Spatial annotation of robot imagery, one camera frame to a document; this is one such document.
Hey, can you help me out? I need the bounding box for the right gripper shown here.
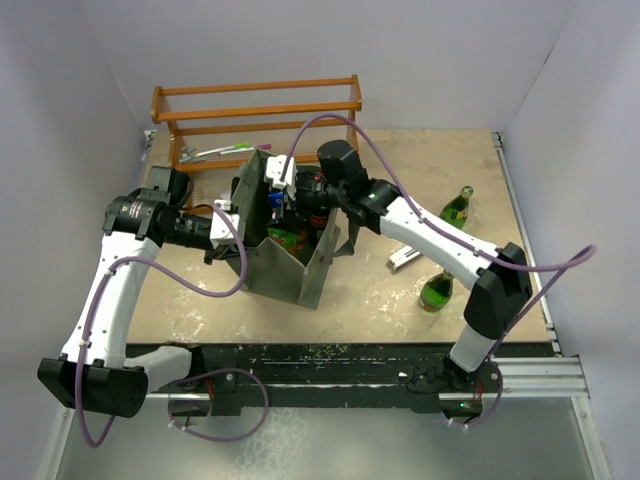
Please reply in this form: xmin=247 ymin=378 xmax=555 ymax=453
xmin=268 ymin=173 xmax=347 ymax=235

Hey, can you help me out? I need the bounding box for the orange soda plastic bottle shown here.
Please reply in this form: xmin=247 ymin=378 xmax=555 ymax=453
xmin=267 ymin=227 xmax=308 ymax=258

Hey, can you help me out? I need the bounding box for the green canvas bag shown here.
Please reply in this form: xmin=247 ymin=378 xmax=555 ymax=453
xmin=231 ymin=150 xmax=358 ymax=310

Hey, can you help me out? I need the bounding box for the green glass bottle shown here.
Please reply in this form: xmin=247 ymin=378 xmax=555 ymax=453
xmin=419 ymin=270 xmax=454 ymax=312
xmin=439 ymin=185 xmax=474 ymax=229

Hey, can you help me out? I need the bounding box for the blue juice carton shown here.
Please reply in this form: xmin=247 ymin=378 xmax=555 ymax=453
xmin=267 ymin=190 xmax=286 ymax=209

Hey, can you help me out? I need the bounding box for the cola glass bottle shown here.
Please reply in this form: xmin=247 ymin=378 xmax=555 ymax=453
xmin=296 ymin=166 xmax=330 ymax=245

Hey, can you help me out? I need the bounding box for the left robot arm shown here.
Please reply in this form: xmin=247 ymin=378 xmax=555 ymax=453
xmin=37 ymin=166 xmax=246 ymax=418

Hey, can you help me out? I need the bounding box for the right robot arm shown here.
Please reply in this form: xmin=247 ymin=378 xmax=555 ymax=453
xmin=264 ymin=140 xmax=532 ymax=391

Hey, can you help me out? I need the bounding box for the magenta capped marker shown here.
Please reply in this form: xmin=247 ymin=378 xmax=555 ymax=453
xmin=218 ymin=144 xmax=272 ymax=156

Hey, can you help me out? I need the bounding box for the wooden shelf rack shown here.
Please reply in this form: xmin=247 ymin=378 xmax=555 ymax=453
xmin=150 ymin=74 xmax=362 ymax=174

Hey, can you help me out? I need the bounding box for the white stapler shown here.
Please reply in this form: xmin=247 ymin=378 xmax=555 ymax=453
xmin=387 ymin=246 xmax=421 ymax=272

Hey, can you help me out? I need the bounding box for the green glass bottle front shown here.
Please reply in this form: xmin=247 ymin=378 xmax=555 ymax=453
xmin=419 ymin=270 xmax=454 ymax=312

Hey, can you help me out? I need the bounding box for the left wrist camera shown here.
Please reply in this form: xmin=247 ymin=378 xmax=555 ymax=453
xmin=209 ymin=199 xmax=244 ymax=248

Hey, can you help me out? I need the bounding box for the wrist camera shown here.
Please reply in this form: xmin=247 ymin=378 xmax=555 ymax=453
xmin=264 ymin=155 xmax=297 ymax=200
xmin=209 ymin=199 xmax=244 ymax=248

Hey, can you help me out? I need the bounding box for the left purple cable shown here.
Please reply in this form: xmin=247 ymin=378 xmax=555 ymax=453
xmin=74 ymin=204 xmax=250 ymax=449

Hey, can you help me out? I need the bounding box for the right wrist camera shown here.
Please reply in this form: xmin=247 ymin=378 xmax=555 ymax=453
xmin=264 ymin=155 xmax=297 ymax=200

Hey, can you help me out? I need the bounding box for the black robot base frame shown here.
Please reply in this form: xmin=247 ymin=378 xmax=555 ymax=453
xmin=153 ymin=343 xmax=502 ymax=416

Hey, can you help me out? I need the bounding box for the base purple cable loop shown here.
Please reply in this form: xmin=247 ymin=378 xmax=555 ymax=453
xmin=167 ymin=367 xmax=271 ymax=444

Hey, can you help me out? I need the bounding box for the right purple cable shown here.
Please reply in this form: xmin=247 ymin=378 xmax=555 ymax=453
xmin=282 ymin=113 xmax=599 ymax=431

